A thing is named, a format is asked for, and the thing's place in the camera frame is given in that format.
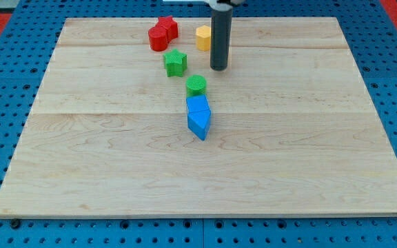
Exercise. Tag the yellow hexagon block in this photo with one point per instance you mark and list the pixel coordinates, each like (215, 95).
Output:
(203, 38)

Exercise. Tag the light wooden board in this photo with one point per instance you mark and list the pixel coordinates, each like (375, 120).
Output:
(293, 134)

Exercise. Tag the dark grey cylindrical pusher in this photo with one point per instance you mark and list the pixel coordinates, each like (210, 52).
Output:
(221, 22)

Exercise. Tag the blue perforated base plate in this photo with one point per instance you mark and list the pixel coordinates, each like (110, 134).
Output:
(27, 43)

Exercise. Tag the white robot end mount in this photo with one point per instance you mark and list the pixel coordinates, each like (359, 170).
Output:
(224, 3)

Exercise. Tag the red cylinder block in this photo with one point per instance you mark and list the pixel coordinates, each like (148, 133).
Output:
(158, 38)

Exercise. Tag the blue cube block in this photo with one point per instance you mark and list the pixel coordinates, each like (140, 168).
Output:
(197, 103)

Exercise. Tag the red star block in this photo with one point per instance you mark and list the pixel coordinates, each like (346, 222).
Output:
(170, 26)

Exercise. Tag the blue triangle block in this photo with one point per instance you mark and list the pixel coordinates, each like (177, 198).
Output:
(199, 123)

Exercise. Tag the green circle block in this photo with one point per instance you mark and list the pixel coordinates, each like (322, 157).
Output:
(195, 85)

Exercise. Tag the green star block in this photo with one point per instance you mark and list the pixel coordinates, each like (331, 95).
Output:
(175, 63)

